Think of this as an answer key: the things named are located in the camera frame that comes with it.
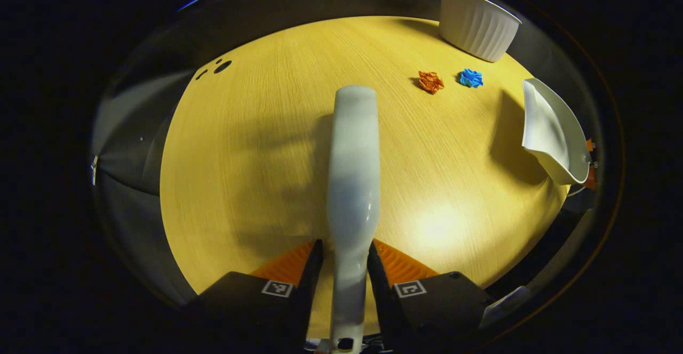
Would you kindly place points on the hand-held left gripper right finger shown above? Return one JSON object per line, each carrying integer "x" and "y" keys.
{"x": 380, "y": 290}

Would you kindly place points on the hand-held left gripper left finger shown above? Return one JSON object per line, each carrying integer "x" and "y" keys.
{"x": 314, "y": 279}

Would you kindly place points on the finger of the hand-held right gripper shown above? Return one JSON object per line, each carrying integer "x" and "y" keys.
{"x": 590, "y": 180}

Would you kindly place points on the white dustpan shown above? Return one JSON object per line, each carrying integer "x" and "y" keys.
{"x": 549, "y": 135}

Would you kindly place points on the blue paper trash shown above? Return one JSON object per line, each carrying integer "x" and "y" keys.
{"x": 470, "y": 78}

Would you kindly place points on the orange paper trash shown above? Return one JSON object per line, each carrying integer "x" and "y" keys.
{"x": 430, "y": 81}

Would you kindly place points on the white ribbed garbage bin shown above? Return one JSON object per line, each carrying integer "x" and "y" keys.
{"x": 475, "y": 23}

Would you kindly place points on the white cloth clip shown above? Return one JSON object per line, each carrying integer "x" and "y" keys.
{"x": 94, "y": 170}

